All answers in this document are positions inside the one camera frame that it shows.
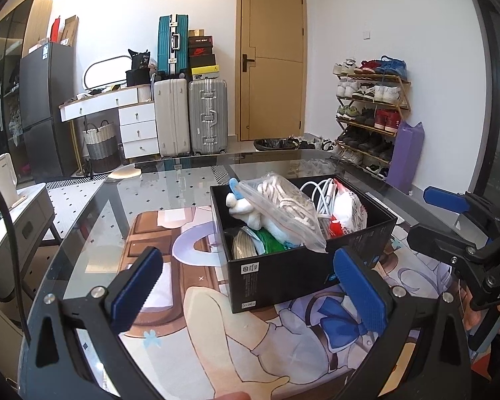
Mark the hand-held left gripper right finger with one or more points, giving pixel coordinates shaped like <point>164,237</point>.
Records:
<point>358,289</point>

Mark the wooden shoe rack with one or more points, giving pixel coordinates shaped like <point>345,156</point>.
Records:
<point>403,96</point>

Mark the grey refrigerator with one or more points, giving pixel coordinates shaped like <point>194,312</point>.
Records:
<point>46,91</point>

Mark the purple bag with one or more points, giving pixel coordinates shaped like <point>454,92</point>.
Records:
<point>406,158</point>

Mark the rows of shoes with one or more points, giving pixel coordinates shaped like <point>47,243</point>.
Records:
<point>385,118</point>

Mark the grey side table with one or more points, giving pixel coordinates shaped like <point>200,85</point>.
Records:
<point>25,225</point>

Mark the clear bag of white socks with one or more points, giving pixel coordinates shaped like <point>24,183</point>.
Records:
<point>287,208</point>

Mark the beige ribbed soft item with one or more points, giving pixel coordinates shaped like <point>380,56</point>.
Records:
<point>243,243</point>

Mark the green wet wipes packet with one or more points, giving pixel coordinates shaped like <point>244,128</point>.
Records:
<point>271,242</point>

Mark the black basin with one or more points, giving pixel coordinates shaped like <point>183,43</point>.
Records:
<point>271,146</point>

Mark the black cardboard box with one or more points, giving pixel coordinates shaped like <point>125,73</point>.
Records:
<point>283,275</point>

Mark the wooden door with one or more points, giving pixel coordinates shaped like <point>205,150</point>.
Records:
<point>271,91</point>

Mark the white kettle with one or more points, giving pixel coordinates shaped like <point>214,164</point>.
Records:
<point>2,179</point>

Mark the printed cartoon desk mat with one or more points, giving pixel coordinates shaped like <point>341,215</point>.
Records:
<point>216,341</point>

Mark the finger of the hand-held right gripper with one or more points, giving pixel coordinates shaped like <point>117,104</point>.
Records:
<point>433,237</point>
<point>446,200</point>

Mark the white suitcase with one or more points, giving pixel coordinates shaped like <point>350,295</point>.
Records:
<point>171,121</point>

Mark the teal suitcase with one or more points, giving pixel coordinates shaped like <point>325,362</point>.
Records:
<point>166,46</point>

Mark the red white tissue packet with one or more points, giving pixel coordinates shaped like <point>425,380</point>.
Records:
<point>350,212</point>

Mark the group of floor shoes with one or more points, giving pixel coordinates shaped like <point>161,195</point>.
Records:
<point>316,143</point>

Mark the dark glass cabinet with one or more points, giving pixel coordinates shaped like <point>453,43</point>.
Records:
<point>8,50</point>

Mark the white plush toy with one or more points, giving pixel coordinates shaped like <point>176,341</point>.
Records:
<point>243,206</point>

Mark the woven laundry basket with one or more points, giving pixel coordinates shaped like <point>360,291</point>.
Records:
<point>102,150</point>

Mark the flat cardboard box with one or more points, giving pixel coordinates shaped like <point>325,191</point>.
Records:
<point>71,29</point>

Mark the black white patterned rug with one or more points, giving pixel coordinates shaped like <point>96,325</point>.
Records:
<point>71,204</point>

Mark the white round stool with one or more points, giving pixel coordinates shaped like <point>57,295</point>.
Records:
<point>125,173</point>

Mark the white dresser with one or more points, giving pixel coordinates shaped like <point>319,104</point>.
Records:
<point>139,133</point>

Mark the silver suitcase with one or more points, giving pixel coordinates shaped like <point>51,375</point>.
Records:
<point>208,116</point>

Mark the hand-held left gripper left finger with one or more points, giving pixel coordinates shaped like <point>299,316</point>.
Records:
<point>135,287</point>

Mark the black bag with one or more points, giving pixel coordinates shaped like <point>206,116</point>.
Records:
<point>137,76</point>

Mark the oval mirror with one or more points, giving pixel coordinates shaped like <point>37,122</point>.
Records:
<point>108,73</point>

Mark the person's right hand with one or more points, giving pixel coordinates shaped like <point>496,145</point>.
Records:
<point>471,318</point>

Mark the stack of shoe boxes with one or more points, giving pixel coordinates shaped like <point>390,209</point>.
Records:
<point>202,54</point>

